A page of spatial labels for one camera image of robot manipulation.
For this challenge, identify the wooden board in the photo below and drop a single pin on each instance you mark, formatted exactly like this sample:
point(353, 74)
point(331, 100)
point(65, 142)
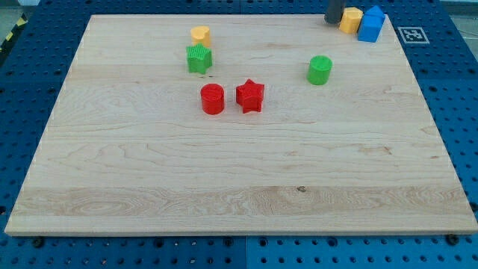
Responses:
point(128, 150)

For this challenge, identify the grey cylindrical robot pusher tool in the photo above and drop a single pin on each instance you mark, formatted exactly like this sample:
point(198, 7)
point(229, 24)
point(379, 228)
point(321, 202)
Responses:
point(334, 11)

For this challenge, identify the green cylinder block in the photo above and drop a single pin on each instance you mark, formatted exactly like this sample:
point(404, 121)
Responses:
point(319, 69)

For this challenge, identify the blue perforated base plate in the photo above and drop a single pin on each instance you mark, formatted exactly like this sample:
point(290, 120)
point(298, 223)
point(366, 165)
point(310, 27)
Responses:
point(31, 78)

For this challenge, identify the white fiducial marker tag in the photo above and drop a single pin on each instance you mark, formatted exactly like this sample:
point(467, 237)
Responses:
point(413, 35)

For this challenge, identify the red cylinder block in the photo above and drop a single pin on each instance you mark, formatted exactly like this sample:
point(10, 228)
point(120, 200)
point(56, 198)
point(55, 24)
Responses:
point(212, 96)

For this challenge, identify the yellow heart block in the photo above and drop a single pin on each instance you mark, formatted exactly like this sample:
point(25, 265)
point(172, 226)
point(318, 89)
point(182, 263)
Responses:
point(201, 34)

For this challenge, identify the red star block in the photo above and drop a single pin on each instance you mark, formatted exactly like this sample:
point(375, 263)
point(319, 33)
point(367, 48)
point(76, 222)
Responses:
point(250, 96)

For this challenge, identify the yellow hexagon block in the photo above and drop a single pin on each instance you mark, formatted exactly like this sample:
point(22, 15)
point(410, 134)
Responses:
point(350, 20)

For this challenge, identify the green star block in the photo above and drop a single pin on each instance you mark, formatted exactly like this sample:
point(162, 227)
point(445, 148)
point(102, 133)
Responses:
point(199, 58)

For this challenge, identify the blue cube block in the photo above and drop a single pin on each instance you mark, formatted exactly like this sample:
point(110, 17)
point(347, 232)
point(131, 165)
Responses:
point(371, 25)

